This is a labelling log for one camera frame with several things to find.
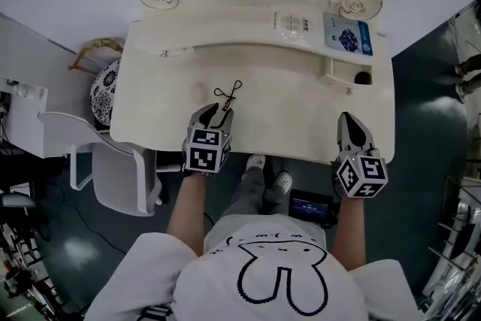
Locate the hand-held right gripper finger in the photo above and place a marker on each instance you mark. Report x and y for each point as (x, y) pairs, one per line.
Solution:
(360, 137)
(343, 129)

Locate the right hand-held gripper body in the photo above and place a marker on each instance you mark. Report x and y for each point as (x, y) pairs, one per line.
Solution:
(360, 173)

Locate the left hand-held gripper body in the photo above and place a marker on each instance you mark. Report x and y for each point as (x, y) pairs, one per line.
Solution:
(204, 152)

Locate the black eyelash curler makeup item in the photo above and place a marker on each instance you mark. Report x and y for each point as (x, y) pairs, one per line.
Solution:
(225, 100)

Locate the black round makeup compact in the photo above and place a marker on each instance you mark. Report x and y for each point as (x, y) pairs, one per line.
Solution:
(362, 77)

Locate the blue face mask packet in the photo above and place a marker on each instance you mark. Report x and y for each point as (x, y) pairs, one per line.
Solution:
(349, 37)

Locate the white face mask packet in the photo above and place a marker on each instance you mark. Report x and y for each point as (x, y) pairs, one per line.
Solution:
(293, 26)

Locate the person's right forearm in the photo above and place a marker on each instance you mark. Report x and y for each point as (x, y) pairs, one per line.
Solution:
(347, 233)

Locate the person's left forearm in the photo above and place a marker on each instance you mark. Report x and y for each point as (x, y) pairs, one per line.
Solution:
(188, 206)

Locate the white vanity table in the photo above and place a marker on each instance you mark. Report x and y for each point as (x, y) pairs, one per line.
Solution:
(282, 116)

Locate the person's white left shoe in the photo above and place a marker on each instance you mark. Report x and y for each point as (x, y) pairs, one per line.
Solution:
(255, 161)

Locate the person's white shoe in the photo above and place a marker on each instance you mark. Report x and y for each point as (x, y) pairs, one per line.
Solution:
(282, 180)
(255, 161)

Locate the person's grey trousers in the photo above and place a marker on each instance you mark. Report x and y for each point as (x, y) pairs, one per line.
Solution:
(244, 195)

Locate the black device with screen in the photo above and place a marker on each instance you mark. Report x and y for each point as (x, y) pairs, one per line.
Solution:
(310, 206)

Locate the person's white right shoe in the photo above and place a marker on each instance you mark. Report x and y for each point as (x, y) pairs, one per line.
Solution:
(282, 180)

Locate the white plastic chair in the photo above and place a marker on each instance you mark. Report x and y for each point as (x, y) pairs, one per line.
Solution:
(120, 176)

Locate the person's white printed t-shirt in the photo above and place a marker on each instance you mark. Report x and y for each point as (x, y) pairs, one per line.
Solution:
(263, 274)

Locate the white side desk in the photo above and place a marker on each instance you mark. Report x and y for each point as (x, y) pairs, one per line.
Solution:
(22, 120)

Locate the cluttered black shelf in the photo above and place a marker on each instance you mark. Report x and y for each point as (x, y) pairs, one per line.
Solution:
(22, 259)

